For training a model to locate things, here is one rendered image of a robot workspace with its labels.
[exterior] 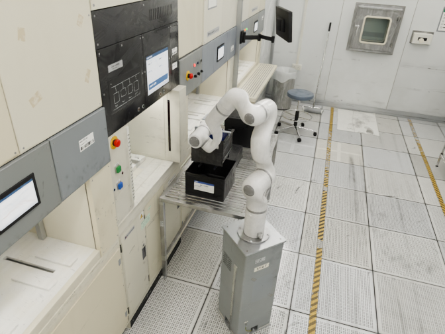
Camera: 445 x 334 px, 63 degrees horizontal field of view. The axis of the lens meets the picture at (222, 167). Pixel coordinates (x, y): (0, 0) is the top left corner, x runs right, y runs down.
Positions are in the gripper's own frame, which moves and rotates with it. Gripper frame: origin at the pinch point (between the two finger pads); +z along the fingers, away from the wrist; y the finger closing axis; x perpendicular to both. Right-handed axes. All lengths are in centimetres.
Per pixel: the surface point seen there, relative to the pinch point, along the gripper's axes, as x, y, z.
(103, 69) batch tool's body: 46, -28, -67
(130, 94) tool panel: 28, -29, -47
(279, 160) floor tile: -126, 23, 198
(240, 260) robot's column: -60, 36, -51
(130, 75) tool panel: 37, -29, -46
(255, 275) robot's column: -71, 46, -48
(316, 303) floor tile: -127, 86, -7
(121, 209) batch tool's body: -32, -29, -65
